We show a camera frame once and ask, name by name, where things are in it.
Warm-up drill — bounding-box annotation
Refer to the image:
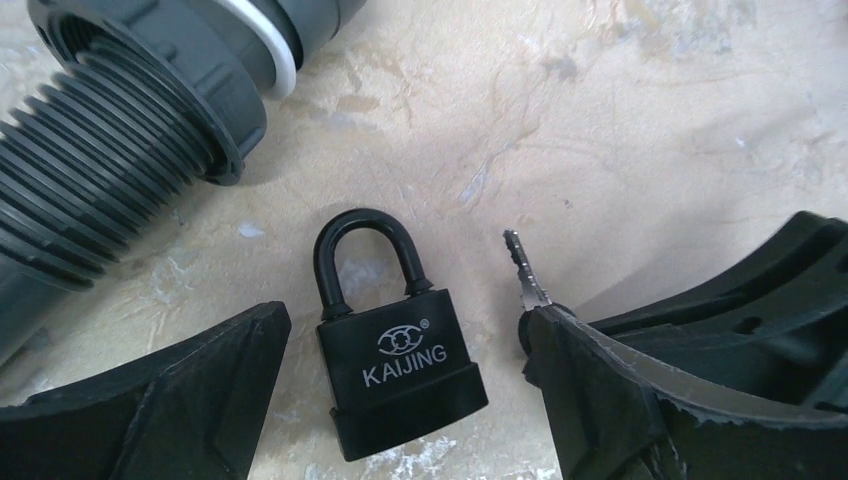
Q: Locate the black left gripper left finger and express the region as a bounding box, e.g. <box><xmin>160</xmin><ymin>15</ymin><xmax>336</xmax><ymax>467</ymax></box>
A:
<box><xmin>1</xmin><ymin>301</ymin><xmax>291</xmax><ymax>479</ymax></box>

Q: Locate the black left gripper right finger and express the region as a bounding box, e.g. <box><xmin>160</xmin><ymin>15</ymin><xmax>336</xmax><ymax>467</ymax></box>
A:
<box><xmin>518</xmin><ymin>304</ymin><xmax>847</xmax><ymax>479</ymax></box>

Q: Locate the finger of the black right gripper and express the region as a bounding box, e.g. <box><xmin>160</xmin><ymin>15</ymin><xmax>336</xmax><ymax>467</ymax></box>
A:
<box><xmin>589</xmin><ymin>210</ymin><xmax>848</xmax><ymax>407</ymax></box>

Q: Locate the black padlock key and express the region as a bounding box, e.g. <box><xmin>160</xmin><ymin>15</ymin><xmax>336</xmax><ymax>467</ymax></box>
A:
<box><xmin>503</xmin><ymin>229</ymin><xmax>552</xmax><ymax>311</ymax></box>

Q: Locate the black padlock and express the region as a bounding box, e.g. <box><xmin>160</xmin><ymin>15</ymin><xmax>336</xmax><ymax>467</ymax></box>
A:
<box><xmin>313</xmin><ymin>208</ymin><xmax>488</xmax><ymax>462</ymax></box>

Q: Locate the black corrugated hose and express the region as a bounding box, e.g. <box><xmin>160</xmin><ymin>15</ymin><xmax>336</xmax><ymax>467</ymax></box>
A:
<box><xmin>0</xmin><ymin>0</ymin><xmax>369</xmax><ymax>366</ymax></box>

